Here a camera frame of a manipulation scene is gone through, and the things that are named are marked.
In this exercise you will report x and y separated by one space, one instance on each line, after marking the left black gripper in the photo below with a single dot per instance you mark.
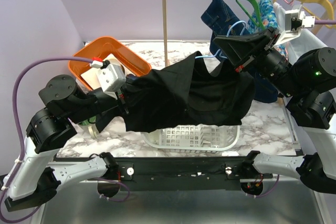
127 93

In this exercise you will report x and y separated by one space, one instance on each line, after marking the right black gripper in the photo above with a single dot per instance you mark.
240 48

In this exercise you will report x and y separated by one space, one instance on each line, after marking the black skirt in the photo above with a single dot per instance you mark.
185 93

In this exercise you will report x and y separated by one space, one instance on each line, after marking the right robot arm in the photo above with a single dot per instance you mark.
308 84

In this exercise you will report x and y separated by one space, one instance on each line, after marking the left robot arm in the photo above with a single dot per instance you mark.
50 128

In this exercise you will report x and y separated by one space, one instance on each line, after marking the yellow plastic hanger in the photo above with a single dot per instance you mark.
326 4

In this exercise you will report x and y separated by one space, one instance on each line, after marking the blue denim shorts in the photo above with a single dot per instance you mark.
220 18

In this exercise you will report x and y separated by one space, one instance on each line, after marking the patterned ceramic bowl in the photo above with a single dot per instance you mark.
119 65

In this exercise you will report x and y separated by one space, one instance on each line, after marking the white square plate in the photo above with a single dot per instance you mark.
90 76

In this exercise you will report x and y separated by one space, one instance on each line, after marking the blue floral garment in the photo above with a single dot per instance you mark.
267 15

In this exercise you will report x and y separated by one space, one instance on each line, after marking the green floral mug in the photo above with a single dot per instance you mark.
90 125

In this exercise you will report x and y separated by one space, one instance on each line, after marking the orange plastic bin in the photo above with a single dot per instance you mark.
101 48

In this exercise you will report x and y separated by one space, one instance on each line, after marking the light grey cloth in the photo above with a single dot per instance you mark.
297 47

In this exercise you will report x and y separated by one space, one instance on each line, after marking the black mounting base bar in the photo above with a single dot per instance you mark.
183 173

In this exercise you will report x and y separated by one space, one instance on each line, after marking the white plastic laundry basket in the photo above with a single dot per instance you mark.
194 139

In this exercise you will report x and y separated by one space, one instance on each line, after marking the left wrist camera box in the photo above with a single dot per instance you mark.
108 77

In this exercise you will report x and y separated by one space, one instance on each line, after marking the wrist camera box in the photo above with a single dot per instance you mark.
108 77
291 22

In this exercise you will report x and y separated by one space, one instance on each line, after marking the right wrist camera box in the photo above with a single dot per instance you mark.
291 22

